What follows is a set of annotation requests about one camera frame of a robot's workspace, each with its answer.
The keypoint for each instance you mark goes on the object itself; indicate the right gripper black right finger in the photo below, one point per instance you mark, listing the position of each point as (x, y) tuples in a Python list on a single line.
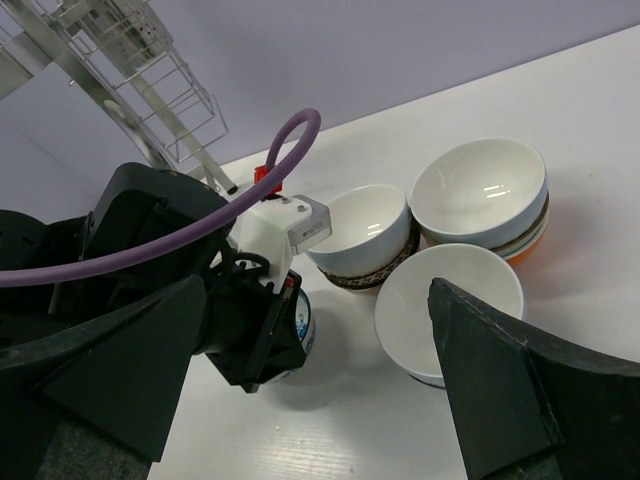
[(527, 404)]

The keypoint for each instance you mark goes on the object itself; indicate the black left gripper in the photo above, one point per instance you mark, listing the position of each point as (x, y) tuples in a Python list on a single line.
[(149, 229)]

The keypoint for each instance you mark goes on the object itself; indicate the stainless steel dish rack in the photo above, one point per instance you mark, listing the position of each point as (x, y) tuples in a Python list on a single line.
[(162, 107)]

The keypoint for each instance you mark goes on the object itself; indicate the white bowl orange stack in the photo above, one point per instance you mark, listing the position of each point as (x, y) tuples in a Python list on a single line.
[(490, 192)]

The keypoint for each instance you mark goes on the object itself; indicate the white bowl brown pattern stack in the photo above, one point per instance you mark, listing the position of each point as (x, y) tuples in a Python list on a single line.
[(373, 232)]

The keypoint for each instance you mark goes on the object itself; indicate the perforated steel cutlery holder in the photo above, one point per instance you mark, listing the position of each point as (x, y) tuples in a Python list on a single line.
[(129, 33)]

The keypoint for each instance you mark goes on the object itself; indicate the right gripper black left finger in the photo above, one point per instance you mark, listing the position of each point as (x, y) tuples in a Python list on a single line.
[(96, 400)]

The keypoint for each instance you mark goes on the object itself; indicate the white bowl front stack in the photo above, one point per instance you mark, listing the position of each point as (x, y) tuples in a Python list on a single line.
[(402, 322)]

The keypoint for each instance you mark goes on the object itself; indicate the blue floral bowl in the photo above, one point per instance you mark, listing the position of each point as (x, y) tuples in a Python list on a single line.
[(305, 327)]

